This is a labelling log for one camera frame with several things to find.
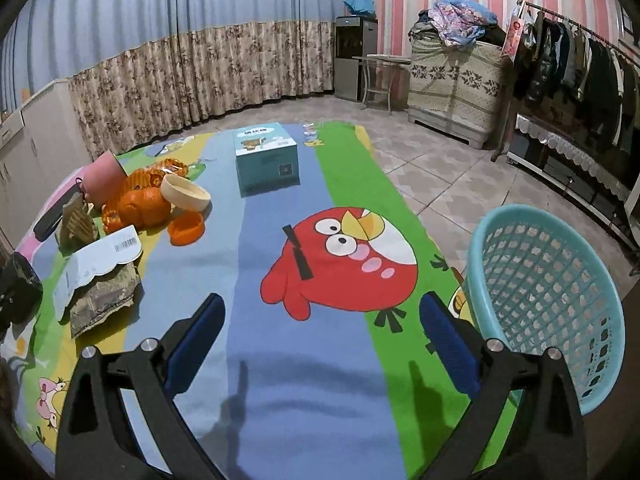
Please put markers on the low shelf with lace cloth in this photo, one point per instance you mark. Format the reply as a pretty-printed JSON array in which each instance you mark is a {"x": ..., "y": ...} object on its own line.
[{"x": 575, "y": 160}]

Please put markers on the cartoon bird printed blanket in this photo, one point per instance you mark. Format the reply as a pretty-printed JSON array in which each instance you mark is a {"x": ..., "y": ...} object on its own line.
[{"x": 310, "y": 360}]

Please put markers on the metal clothes rack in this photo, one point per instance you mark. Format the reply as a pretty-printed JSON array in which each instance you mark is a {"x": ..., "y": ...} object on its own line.
[{"x": 565, "y": 19}]

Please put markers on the orange plastic packaging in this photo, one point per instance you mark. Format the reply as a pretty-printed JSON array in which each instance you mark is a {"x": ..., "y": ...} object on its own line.
[{"x": 140, "y": 202}]

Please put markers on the pile of folded clothes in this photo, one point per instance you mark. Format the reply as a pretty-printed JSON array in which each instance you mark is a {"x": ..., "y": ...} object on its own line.
[{"x": 460, "y": 20}]

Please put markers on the cabinet with patterned cover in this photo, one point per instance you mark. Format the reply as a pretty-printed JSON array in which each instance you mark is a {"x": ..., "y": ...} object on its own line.
[{"x": 450, "y": 95}]

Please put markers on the row of hanging clothes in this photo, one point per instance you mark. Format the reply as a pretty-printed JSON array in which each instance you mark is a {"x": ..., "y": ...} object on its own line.
[{"x": 590, "y": 70}]

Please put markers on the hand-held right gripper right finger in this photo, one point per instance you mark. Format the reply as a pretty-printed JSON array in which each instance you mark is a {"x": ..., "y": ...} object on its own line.
[{"x": 450, "y": 345}]

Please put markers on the clear plastic wrapper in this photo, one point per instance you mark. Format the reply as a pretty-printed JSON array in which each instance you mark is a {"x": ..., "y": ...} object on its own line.
[{"x": 310, "y": 133}]

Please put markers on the blue and floral curtain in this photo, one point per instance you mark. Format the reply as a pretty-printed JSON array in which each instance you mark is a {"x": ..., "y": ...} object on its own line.
[{"x": 200, "y": 60}]

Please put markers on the pink hanging bag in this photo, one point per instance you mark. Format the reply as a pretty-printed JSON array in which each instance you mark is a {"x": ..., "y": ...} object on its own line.
[{"x": 514, "y": 35}]

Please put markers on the cream round bowl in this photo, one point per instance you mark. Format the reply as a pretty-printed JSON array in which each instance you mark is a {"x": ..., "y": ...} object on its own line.
[{"x": 187, "y": 197}]

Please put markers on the white side cabinet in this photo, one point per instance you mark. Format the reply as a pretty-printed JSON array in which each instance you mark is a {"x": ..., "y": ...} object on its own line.
[{"x": 45, "y": 125}]

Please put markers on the small orange cup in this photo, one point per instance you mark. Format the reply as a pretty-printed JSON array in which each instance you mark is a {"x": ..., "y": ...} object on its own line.
[{"x": 185, "y": 230}]

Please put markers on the brown cardboard piece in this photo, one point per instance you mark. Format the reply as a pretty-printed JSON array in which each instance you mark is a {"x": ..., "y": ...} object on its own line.
[{"x": 75, "y": 227}]

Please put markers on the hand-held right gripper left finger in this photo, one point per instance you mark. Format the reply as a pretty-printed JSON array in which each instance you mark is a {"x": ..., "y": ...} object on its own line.
[{"x": 200, "y": 340}]

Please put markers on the camouflage snack packet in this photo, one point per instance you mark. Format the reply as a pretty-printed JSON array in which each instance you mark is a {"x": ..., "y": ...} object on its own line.
[{"x": 100, "y": 305}]

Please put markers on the black case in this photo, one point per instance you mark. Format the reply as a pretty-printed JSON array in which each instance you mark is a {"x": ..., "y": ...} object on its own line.
[{"x": 45, "y": 225}]

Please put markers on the teal tissue box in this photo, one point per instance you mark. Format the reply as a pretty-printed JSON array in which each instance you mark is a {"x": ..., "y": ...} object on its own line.
[{"x": 265, "y": 165}]

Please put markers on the pink cup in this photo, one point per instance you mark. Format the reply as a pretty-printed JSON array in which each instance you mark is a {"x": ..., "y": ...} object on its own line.
[{"x": 102, "y": 177}]

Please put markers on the small side table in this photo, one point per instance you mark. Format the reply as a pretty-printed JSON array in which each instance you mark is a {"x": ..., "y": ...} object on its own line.
[{"x": 380, "y": 58}]

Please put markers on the grey water dispenser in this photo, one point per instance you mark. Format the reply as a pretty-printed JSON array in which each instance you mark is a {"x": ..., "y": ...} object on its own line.
[{"x": 350, "y": 70}]

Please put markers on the light blue plastic basket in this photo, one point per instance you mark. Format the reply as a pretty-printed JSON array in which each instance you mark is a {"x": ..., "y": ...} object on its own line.
[{"x": 550, "y": 310}]

